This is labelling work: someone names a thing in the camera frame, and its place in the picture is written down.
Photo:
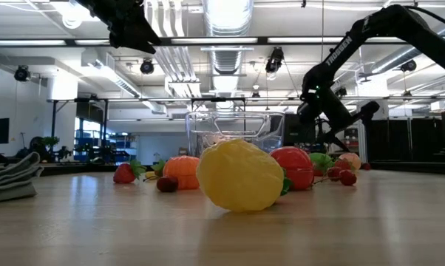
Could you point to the black background screen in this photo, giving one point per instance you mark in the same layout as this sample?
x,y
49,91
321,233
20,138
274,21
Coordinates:
x,y
296,136

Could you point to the green toy leaf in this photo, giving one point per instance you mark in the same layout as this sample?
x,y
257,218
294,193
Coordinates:
x,y
159,166

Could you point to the yellow toy lemon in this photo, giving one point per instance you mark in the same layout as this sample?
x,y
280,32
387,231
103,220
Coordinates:
x,y
240,175

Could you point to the black background gantry stand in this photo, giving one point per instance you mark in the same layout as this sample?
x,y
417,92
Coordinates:
x,y
54,122

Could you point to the black partition wall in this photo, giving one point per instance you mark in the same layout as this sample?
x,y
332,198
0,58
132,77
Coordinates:
x,y
411,140

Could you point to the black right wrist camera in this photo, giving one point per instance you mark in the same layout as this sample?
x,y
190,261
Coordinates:
x,y
369,109

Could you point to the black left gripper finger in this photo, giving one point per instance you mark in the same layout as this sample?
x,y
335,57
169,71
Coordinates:
x,y
148,33
134,43

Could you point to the red toy tomato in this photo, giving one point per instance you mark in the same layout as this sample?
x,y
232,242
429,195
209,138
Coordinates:
x,y
292,162

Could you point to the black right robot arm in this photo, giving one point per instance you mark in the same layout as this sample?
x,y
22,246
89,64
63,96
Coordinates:
x,y
340,48

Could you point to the background potted plant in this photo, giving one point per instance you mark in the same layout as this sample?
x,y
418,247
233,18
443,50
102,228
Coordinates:
x,y
50,140

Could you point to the orange toy pumpkin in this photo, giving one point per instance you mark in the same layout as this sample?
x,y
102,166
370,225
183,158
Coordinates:
x,y
182,170

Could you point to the dark red cherry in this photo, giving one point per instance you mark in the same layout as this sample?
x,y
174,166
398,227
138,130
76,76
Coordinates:
x,y
167,184

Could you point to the red toy strawberry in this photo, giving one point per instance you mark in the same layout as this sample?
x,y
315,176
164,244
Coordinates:
x,y
317,172
343,164
123,173

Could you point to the toy peach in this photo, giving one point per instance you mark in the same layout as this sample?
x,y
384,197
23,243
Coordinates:
x,y
352,159

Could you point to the background black robot arms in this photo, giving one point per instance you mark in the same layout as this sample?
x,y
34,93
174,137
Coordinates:
x,y
37,145

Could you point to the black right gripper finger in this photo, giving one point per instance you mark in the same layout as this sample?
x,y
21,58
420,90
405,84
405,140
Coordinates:
x,y
340,139

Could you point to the black ceiling spotlight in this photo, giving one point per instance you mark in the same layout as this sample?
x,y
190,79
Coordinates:
x,y
408,65
147,67
340,91
274,61
21,73

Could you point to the small yellow toy fruit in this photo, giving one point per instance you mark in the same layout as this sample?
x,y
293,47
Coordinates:
x,y
150,174

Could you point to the clear plastic tupperware container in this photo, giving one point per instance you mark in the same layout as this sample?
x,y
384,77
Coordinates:
x,y
207,125

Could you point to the grey folded cloth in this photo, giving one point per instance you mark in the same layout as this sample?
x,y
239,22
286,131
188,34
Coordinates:
x,y
12,177

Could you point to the small dark red berry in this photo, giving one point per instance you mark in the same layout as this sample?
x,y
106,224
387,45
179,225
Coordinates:
x,y
333,172
347,177
366,166

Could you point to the silver ventilation duct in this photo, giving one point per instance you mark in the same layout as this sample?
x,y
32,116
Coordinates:
x,y
226,63

